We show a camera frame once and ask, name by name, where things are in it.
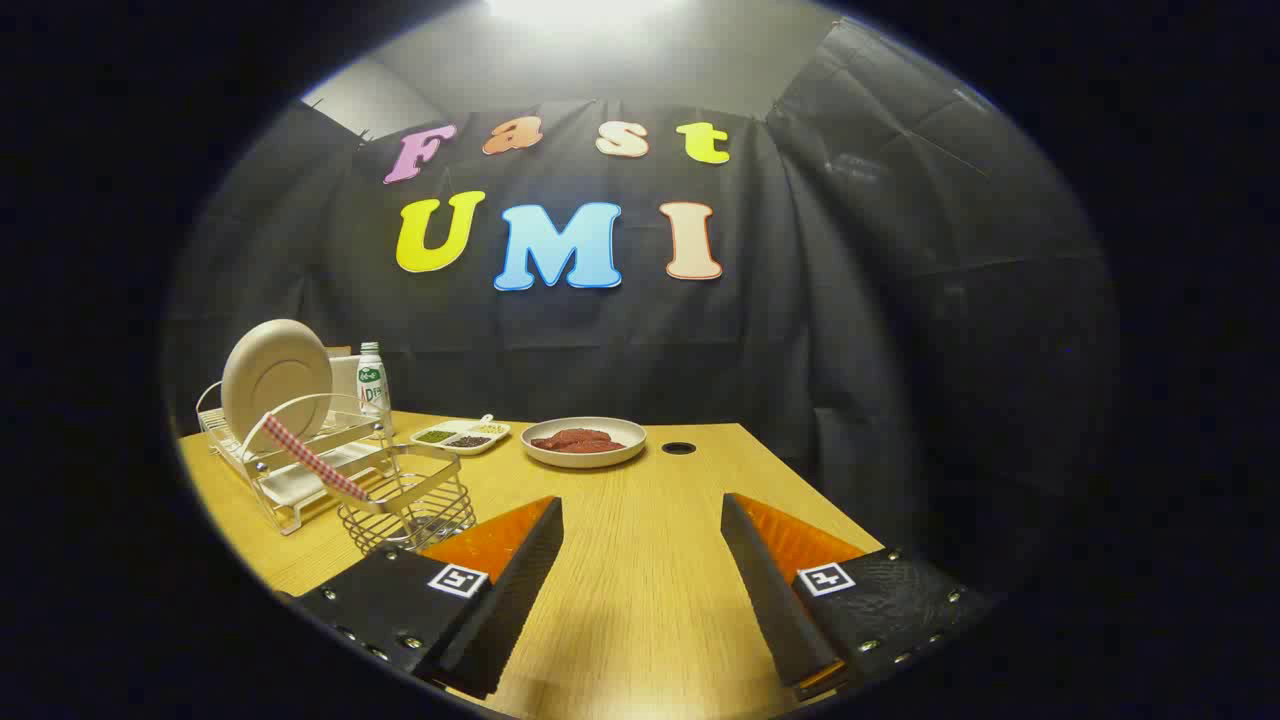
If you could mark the beige plate with meat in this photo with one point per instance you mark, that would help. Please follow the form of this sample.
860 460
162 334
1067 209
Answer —
585 459

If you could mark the black backdrop cloth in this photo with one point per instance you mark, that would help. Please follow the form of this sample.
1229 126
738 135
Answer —
800 350

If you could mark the red meat slice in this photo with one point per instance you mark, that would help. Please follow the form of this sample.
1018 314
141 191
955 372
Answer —
560 438
605 446

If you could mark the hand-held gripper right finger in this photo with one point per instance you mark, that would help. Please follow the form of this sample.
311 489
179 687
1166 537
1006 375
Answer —
765 590

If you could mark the white drink bottle green label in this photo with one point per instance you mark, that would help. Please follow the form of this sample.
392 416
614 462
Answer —
373 390

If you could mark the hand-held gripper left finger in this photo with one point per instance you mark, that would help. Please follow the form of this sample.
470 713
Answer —
520 600

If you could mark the white toaster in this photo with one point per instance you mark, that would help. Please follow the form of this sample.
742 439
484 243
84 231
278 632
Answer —
343 380

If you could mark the divided white dish with beans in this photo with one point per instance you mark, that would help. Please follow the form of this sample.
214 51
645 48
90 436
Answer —
460 438

